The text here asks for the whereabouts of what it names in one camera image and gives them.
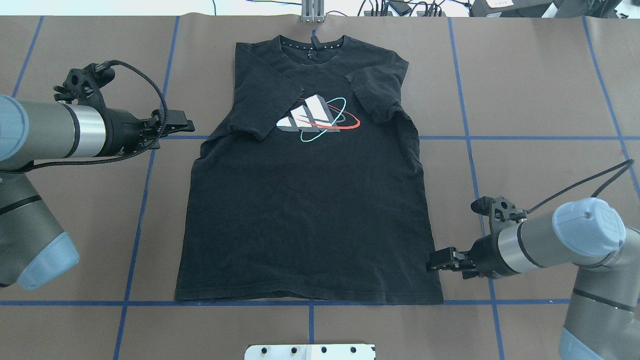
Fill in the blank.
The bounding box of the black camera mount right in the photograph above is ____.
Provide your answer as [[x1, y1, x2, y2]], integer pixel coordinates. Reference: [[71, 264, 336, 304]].
[[470, 196, 528, 235]]

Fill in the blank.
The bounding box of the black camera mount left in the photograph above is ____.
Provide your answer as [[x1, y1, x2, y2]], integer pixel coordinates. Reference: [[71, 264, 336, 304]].
[[54, 63, 115, 109]]

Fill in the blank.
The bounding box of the black printed t-shirt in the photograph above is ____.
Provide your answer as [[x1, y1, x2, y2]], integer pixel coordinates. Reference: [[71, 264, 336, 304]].
[[174, 35, 444, 305]]

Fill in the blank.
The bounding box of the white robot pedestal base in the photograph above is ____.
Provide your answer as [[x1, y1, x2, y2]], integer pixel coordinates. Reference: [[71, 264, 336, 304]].
[[244, 343, 377, 360]]

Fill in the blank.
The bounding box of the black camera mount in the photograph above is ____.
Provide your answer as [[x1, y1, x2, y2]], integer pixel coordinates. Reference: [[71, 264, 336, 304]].
[[54, 63, 115, 109], [470, 196, 528, 235]]

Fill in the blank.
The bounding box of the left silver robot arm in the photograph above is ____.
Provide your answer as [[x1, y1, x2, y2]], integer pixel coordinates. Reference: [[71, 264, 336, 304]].
[[0, 95, 195, 291]]

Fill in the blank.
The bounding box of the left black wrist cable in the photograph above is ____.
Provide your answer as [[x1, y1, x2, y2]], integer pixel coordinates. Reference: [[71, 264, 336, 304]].
[[0, 60, 169, 173]]

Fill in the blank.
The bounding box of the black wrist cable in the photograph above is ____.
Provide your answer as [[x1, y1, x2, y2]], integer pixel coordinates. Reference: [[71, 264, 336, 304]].
[[0, 60, 169, 173], [525, 159, 636, 215]]

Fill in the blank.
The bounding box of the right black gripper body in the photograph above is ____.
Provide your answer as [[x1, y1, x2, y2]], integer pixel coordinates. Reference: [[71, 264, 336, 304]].
[[460, 235, 503, 280]]

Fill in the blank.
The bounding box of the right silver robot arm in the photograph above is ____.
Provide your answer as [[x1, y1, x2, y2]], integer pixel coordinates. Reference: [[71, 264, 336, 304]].
[[426, 196, 640, 360]]

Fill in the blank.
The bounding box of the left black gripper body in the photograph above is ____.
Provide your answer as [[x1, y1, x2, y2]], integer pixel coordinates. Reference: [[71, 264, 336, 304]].
[[102, 108, 163, 157]]

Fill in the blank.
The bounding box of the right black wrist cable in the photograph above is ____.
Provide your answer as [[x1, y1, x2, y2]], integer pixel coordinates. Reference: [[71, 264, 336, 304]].
[[525, 159, 636, 215]]

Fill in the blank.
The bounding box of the aluminium frame post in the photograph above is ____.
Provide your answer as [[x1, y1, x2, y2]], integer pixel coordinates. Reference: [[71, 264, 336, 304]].
[[301, 0, 326, 23]]

